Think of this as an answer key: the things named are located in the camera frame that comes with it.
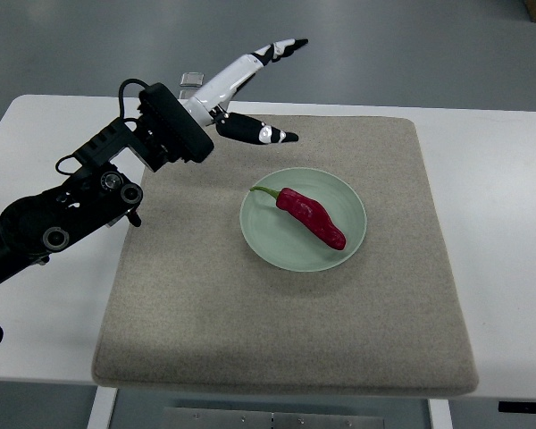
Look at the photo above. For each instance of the beige felt mat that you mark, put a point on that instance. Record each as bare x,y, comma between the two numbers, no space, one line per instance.
194,307

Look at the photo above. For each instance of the black control panel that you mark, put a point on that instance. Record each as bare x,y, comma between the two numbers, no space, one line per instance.
517,407

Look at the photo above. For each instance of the light green plate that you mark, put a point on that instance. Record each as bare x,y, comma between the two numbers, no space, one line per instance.
281,240

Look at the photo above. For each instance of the lower silver floor plate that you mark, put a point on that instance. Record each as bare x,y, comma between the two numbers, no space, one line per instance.
186,94

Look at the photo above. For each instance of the red chili pepper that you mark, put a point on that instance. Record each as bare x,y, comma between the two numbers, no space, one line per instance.
310,213

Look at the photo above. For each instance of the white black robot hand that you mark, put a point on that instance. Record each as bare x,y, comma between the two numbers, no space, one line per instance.
210,104

